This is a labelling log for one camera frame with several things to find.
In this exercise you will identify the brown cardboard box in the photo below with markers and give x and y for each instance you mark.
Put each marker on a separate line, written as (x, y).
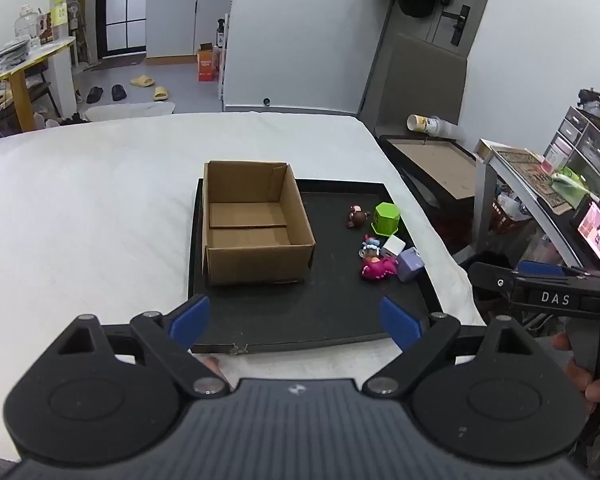
(260, 260)

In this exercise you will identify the white desk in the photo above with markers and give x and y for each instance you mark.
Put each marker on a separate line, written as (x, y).
(517, 185)

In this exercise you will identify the green tissue pack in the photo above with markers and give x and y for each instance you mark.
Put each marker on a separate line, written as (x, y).
(570, 182)

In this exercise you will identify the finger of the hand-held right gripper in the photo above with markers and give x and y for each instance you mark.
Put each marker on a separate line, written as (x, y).
(487, 277)
(540, 267)

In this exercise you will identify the stack of dark plates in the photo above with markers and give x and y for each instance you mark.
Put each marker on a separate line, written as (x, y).
(9, 55)

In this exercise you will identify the white floor mat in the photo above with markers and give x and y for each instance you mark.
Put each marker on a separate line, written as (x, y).
(130, 111)

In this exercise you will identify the round table with yellow edge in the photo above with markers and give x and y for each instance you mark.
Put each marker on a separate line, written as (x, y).
(20, 95)

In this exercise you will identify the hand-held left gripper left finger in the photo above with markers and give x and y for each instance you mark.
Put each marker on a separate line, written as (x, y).
(190, 320)

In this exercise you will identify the glass jar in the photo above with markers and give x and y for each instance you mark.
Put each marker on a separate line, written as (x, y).
(28, 27)

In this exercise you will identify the brown toy figure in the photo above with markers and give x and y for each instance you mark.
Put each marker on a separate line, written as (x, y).
(358, 216)

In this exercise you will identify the stack of paper cups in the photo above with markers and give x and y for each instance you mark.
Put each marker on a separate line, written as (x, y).
(427, 125)

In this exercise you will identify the black tray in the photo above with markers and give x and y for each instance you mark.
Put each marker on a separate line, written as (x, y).
(330, 300)

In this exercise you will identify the orange box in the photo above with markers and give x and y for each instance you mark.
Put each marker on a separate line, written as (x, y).
(207, 65)

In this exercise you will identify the yellow labelled bottle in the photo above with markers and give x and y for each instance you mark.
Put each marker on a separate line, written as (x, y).
(58, 17)

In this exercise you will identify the green hexagonal block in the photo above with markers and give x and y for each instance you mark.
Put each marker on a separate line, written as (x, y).
(386, 217)

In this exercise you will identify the yellow slipper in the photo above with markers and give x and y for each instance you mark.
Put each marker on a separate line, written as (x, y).
(160, 93)
(142, 81)

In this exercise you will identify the red and blue toy figure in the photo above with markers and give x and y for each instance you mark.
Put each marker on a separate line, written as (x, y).
(371, 246)

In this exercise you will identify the pink toy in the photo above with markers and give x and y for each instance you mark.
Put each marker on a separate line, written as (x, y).
(377, 269)

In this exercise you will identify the old brown printed book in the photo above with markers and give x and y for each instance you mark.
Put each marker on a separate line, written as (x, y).
(525, 167)

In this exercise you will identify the black door lock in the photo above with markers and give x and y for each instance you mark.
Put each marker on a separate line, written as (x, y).
(457, 22)

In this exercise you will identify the black slipper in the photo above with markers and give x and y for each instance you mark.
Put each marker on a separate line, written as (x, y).
(94, 95)
(118, 92)

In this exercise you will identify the black framed glass door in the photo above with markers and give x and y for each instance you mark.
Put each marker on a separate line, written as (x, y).
(122, 10)

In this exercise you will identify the purple cube toy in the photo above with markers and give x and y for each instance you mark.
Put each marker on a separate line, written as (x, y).
(410, 265)

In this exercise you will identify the white cube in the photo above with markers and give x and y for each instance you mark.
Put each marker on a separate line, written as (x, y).
(393, 246)

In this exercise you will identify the white kitchen cabinet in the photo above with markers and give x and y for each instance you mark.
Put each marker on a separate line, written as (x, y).
(180, 25)

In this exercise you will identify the grey drawer organizer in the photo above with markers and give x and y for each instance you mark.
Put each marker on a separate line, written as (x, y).
(580, 140)

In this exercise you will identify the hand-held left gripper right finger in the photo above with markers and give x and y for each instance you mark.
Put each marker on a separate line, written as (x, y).
(400, 325)

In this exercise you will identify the person's right hand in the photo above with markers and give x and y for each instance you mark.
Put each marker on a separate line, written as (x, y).
(582, 372)

